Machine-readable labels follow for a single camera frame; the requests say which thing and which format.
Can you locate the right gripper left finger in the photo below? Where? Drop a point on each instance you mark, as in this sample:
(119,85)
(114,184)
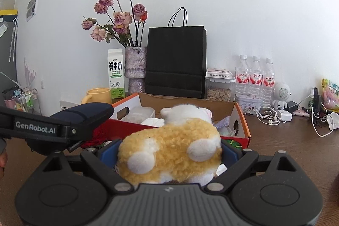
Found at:
(71,189)

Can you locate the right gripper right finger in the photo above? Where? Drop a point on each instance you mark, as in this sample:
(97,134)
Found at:
(266,190)

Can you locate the navy zipper pouch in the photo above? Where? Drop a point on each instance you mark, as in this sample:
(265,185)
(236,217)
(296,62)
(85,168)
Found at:
(84,114)

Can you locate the yellow plush toy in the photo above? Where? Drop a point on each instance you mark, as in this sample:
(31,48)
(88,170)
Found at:
(186,153)

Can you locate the iridescent plastic bag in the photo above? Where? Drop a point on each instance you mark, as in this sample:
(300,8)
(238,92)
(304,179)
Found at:
(227,132)

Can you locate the purple fabric pouch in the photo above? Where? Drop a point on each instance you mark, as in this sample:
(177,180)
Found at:
(222,123)

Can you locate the white leaflet board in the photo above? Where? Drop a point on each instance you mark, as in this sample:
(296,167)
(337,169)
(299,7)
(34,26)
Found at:
(66,105)

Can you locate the yellow ceramic mug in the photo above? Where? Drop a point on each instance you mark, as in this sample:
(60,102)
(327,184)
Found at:
(97,95)

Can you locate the white charger block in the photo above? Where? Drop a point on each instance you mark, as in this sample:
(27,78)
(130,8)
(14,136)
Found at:
(284,115)

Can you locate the white earphones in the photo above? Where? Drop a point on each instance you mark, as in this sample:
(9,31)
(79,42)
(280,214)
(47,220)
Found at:
(268,115)

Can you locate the decorated tin box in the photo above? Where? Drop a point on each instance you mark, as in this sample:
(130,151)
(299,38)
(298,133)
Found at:
(248,103)

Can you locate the red cardboard box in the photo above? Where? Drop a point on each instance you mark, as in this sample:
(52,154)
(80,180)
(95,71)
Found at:
(174,110)

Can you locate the white milk carton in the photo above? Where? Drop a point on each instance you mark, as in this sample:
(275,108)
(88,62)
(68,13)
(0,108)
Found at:
(115,61)

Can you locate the white robot speaker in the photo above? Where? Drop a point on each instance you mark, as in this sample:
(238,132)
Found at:
(281,95)

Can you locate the black phone stand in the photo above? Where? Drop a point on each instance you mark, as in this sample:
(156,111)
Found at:
(317,104)

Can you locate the water bottle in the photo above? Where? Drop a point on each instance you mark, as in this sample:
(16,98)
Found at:
(268,82)
(255,77)
(241,76)

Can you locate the snack packet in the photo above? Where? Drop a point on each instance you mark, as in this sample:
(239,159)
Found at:
(330,95)

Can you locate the clear seed container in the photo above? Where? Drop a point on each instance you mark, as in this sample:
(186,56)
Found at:
(219,89)

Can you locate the purple flower vase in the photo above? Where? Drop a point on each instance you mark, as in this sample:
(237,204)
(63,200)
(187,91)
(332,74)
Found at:
(135,68)

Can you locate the white paper box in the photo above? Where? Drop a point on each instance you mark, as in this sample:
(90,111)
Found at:
(219,73)

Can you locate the dried pink flowers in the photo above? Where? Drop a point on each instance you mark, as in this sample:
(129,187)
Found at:
(126,22)

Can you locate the black paper bag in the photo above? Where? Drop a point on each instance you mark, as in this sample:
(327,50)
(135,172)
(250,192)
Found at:
(176,58)

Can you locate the wire storage rack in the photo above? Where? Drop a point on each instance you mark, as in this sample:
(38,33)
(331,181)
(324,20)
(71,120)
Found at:
(25,100)

